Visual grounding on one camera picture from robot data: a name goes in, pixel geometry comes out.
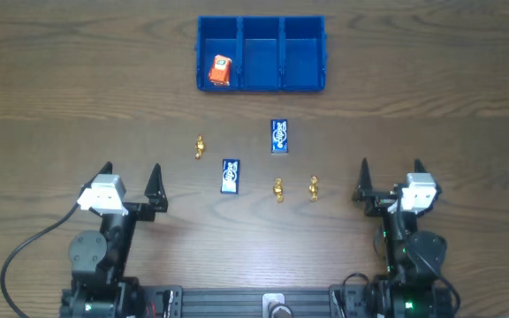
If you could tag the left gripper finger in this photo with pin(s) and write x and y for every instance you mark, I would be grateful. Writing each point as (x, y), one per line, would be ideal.
(105, 168)
(156, 189)

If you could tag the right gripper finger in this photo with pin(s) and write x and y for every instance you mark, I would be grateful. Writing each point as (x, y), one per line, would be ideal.
(363, 183)
(419, 167)

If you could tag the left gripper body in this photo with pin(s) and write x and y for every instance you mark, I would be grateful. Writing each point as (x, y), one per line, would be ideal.
(142, 212)

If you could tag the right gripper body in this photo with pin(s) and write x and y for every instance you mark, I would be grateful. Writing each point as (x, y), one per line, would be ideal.
(380, 204)

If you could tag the blue candy pack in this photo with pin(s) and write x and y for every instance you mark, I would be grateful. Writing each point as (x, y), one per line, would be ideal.
(279, 136)
(230, 176)

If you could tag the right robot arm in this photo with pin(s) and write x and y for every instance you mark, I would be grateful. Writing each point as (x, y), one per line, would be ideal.
(429, 252)

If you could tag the gold wrapped candy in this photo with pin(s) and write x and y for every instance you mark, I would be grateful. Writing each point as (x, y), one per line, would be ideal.
(199, 146)
(278, 189)
(313, 187)

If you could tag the blue tray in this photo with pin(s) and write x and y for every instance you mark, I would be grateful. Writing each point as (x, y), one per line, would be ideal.
(259, 66)

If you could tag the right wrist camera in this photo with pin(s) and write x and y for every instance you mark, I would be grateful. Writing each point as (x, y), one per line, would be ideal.
(419, 192)

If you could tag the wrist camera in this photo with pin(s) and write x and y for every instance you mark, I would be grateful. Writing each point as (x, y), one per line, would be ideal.
(103, 195)
(419, 192)

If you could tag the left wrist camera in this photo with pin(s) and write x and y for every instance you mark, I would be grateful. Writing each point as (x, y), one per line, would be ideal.
(103, 195)

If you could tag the mounting rail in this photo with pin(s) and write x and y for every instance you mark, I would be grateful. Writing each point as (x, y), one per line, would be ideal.
(228, 302)

